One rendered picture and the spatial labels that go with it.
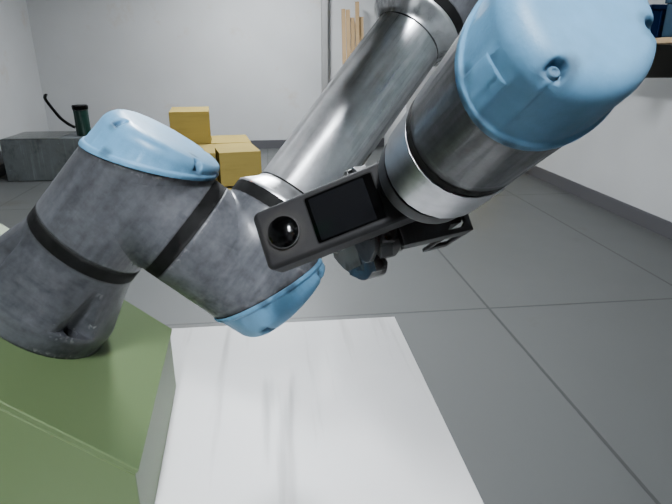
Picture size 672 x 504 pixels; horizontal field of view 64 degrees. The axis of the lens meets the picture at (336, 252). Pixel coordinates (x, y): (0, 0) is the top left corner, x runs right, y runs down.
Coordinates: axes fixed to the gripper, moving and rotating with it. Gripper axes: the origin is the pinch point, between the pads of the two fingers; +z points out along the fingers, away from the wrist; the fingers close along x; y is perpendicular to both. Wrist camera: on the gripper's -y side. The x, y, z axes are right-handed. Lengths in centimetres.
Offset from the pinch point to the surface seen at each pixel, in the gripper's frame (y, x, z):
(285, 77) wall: 191, 388, 618
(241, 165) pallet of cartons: 64, 184, 415
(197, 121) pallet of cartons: 39, 249, 444
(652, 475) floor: 117, -73, 110
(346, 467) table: -2.2, -21.8, 11.8
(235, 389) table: -11.0, -10.1, 27.2
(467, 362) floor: 99, -26, 175
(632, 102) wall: 363, 123, 276
